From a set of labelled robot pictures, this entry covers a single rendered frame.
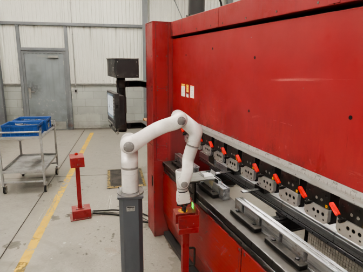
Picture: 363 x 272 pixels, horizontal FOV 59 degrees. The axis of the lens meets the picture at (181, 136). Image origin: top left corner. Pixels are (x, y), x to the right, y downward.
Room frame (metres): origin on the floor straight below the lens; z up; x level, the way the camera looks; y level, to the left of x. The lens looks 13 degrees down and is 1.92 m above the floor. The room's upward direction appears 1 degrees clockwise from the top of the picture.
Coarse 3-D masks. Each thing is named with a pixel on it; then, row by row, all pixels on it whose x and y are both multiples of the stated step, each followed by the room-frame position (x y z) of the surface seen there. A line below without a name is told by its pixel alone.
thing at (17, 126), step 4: (4, 124) 4.59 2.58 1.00; (8, 124) 4.73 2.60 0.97; (12, 124) 4.79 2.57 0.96; (16, 124) 4.70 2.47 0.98; (20, 124) 4.72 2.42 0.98; (24, 124) 4.66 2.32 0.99; (28, 124) 4.73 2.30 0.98; (32, 124) 4.66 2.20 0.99; (36, 124) 4.70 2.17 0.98; (40, 124) 4.68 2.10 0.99; (4, 128) 4.45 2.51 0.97; (8, 128) 4.47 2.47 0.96; (12, 128) 4.48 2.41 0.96; (16, 128) 4.48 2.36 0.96; (20, 128) 4.49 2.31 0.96; (24, 128) 4.50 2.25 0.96; (28, 128) 4.50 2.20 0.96; (32, 128) 4.52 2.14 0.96; (36, 128) 4.53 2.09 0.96; (40, 128) 4.69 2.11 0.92; (4, 136) 4.45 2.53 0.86; (8, 136) 4.46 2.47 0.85; (12, 136) 4.47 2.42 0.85; (16, 136) 4.48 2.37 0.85; (20, 136) 4.49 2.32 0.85; (24, 136) 4.49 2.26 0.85; (28, 136) 4.50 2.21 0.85; (32, 136) 4.51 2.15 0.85; (36, 136) 4.52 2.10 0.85
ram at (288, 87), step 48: (192, 48) 2.87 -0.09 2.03; (240, 48) 2.15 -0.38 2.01; (288, 48) 1.72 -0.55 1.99; (336, 48) 1.44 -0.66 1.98; (240, 96) 2.12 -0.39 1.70; (288, 96) 1.69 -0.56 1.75; (336, 96) 1.41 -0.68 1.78; (288, 144) 1.66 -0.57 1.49; (336, 144) 1.38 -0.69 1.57; (336, 192) 1.35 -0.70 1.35
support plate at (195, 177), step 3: (192, 174) 2.54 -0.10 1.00; (195, 174) 2.54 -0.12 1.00; (198, 174) 2.54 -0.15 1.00; (192, 177) 2.48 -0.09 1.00; (195, 177) 2.48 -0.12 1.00; (198, 177) 2.48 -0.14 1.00; (201, 177) 2.48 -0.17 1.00; (207, 177) 2.48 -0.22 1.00; (210, 177) 2.48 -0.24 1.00; (213, 177) 2.48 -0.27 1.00; (192, 180) 2.40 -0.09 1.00; (195, 180) 2.40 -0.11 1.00; (198, 180) 2.41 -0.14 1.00; (201, 180) 2.42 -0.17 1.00; (204, 180) 2.42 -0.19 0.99
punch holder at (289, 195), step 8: (288, 176) 1.64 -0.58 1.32; (296, 176) 1.59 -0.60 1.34; (288, 184) 1.64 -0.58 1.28; (296, 184) 1.58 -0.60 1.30; (304, 184) 1.57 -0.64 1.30; (280, 192) 1.68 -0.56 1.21; (288, 192) 1.62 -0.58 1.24; (296, 192) 1.58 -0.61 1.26; (288, 200) 1.62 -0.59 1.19; (296, 200) 1.57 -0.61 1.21; (304, 200) 1.58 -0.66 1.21
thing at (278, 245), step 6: (270, 240) 1.69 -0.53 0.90; (276, 240) 1.69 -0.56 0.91; (270, 246) 1.67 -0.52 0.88; (276, 246) 1.63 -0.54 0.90; (282, 246) 1.63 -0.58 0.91; (282, 252) 1.58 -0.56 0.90; (288, 252) 1.57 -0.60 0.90; (288, 258) 1.53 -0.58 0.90; (294, 258) 1.52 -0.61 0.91; (294, 264) 1.48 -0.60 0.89; (300, 264) 1.46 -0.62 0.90; (306, 264) 1.47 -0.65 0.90; (300, 270) 1.45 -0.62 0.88
